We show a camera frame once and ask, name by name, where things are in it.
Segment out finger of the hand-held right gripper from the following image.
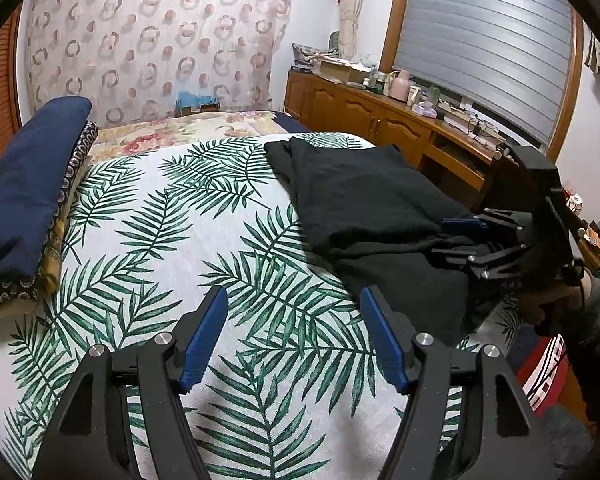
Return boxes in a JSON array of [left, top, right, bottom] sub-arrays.
[[440, 208, 532, 234], [430, 241, 527, 279]]

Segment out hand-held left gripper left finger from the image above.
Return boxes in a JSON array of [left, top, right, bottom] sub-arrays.
[[32, 285, 230, 480]]

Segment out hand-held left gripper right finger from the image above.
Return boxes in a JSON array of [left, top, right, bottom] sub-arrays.
[[359, 285, 563, 480]]

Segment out black t-shirt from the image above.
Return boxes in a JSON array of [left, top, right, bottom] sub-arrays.
[[264, 136, 487, 348]]

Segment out person's right hand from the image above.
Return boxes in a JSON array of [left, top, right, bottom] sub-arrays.
[[518, 269, 594, 337]]

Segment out green leaf print blanket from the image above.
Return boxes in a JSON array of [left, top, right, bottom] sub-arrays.
[[0, 132, 522, 480]]

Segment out red and white cloth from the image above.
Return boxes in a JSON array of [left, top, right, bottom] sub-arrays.
[[519, 335, 570, 411]]

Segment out wooden sideboard cabinet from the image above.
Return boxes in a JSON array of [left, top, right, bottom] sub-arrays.
[[284, 70, 512, 207]]

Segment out pink kettle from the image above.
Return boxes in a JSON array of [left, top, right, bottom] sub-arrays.
[[390, 67, 412, 101]]

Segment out open cardboard box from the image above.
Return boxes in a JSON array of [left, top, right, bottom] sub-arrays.
[[312, 57, 367, 84]]

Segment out navy bed sheet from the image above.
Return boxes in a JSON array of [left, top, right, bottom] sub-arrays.
[[272, 111, 311, 134]]

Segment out grey cloth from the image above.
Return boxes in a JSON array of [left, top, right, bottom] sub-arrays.
[[539, 404, 597, 480]]

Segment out floral bed sheet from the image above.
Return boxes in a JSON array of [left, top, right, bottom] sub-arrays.
[[87, 109, 301, 164]]

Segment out dark patterned quilt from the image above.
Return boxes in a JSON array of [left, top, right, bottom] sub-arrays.
[[0, 120, 100, 317]]

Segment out striped cushion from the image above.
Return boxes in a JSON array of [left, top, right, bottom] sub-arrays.
[[292, 42, 339, 69]]

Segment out brown cardboard box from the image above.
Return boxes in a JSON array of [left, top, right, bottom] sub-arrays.
[[177, 102, 221, 119]]

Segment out beige lace curtain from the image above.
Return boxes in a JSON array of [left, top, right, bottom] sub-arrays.
[[339, 0, 372, 61]]

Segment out blue plastic bag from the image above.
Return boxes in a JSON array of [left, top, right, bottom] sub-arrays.
[[176, 90, 219, 109]]

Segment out folded navy blue blanket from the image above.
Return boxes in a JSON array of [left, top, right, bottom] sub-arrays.
[[0, 96, 93, 279]]

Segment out circle print sheer curtain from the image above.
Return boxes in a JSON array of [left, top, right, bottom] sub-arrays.
[[24, 0, 292, 129]]

